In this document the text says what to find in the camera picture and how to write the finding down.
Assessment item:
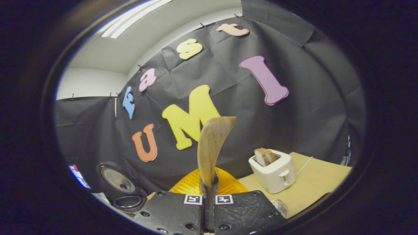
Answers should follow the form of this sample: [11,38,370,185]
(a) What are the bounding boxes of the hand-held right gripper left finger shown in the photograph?
[132,168,209,235]

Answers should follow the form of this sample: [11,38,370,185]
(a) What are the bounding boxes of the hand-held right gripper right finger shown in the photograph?
[209,168,288,235]

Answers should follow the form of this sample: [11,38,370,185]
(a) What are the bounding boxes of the clear wire chopstick holder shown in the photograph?
[271,199,289,218]

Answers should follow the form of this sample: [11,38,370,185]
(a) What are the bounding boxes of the black silver rice cooker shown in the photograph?
[95,162,148,213]

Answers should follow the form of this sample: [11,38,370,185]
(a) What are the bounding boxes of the wooden spoon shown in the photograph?
[197,116,237,196]

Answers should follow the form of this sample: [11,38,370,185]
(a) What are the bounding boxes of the white toaster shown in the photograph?
[248,149,296,194]

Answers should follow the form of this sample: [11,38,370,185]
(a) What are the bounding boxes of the toasted bread slice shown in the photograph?
[254,148,276,166]

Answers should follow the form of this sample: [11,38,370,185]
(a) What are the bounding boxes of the black backdrop cloth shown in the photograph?
[54,0,366,196]

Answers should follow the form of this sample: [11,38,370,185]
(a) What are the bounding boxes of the computer monitor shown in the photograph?
[69,165,91,189]

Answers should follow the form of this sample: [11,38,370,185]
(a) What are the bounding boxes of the white toaster cable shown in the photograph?
[296,156,314,176]

